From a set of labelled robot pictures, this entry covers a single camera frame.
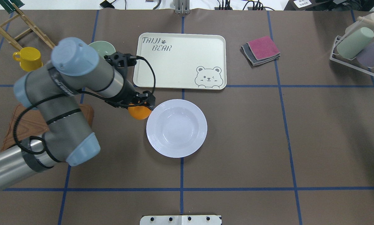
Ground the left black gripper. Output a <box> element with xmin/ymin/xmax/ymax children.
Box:
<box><xmin>124</xmin><ymin>91</ymin><xmax>156</xmax><ymax>111</ymax></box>

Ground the orange fruit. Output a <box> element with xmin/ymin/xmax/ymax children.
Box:
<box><xmin>128</xmin><ymin>106</ymin><xmax>152</xmax><ymax>120</ymax></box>

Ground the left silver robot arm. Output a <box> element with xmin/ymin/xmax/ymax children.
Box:
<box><xmin>0</xmin><ymin>37</ymin><xmax>155</xmax><ymax>191</ymax></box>

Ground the cream bear tray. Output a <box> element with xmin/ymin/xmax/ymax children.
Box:
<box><xmin>133</xmin><ymin>32</ymin><xmax>227</xmax><ymax>90</ymax></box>

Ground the white round plate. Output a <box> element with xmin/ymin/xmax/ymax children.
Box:
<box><xmin>146</xmin><ymin>99</ymin><xmax>208</xmax><ymax>158</ymax></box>

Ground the green ceramic bowl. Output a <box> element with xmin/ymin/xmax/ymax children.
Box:
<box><xmin>88</xmin><ymin>40</ymin><xmax>116</xmax><ymax>58</ymax></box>

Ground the grey cloth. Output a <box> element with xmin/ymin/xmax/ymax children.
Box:
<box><xmin>241</xmin><ymin>43</ymin><xmax>280</xmax><ymax>66</ymax></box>

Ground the brown wooden cutting board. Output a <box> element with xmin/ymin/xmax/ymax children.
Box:
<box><xmin>1</xmin><ymin>104</ymin><xmax>94</xmax><ymax>152</ymax></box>

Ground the yellow mug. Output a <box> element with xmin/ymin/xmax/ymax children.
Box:
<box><xmin>13</xmin><ymin>47</ymin><xmax>43</xmax><ymax>72</ymax></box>

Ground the pink cloth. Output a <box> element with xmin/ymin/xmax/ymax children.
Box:
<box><xmin>247</xmin><ymin>36</ymin><xmax>280</xmax><ymax>60</ymax></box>

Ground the wooden dish rack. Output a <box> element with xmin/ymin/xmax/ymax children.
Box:
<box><xmin>0</xmin><ymin>0</ymin><xmax>55</xmax><ymax>50</ymax></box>

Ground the green cup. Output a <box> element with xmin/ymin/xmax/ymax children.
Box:
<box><xmin>336</xmin><ymin>27</ymin><xmax>374</xmax><ymax>59</ymax></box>

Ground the purple cup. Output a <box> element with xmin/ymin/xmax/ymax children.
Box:
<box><xmin>356</xmin><ymin>42</ymin><xmax>374</xmax><ymax>68</ymax></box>

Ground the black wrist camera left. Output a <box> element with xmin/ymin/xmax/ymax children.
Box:
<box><xmin>104</xmin><ymin>52</ymin><xmax>137</xmax><ymax>68</ymax></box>

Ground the aluminium frame post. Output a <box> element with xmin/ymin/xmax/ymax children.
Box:
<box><xmin>173</xmin><ymin>0</ymin><xmax>191</xmax><ymax>14</ymax></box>

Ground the white wire cup rack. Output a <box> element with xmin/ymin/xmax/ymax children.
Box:
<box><xmin>330</xmin><ymin>20</ymin><xmax>374</xmax><ymax>77</ymax></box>

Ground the wooden rod handle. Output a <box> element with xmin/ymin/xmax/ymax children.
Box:
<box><xmin>356</xmin><ymin>17</ymin><xmax>374</xmax><ymax>26</ymax></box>

